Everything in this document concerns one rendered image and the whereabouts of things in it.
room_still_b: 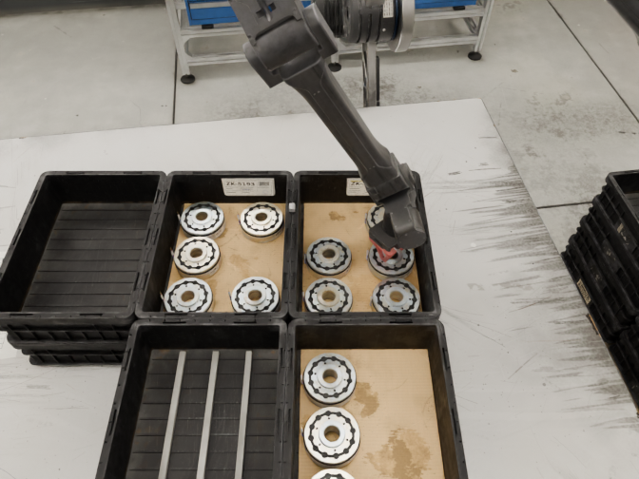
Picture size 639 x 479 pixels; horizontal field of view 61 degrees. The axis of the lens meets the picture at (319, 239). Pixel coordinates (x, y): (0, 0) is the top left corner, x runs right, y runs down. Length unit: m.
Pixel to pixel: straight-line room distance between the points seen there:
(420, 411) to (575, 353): 0.46
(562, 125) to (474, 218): 1.62
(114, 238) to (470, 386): 0.89
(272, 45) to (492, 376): 0.88
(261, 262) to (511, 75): 2.38
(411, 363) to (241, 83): 2.30
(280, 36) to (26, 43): 3.20
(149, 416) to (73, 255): 0.45
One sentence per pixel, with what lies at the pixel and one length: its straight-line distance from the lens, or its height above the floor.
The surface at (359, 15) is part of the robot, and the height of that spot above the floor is 1.16.
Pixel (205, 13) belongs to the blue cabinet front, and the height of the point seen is 0.38.
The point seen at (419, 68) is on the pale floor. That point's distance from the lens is 3.27.
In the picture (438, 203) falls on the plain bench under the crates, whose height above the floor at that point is 0.70.
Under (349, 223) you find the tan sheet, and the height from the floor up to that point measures 0.83.
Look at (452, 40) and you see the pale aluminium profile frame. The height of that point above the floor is 0.13.
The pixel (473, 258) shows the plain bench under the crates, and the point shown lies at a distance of 1.46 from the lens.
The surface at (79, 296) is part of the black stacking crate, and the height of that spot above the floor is 0.83.
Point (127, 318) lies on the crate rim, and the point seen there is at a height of 0.92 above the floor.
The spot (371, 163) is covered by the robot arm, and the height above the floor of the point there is 1.19.
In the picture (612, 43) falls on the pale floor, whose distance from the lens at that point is 3.86.
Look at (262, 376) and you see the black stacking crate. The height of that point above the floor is 0.83.
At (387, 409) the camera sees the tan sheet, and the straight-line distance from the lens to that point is 1.09.
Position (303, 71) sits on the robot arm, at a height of 1.41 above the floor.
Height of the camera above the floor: 1.85
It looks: 53 degrees down
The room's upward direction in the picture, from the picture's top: straight up
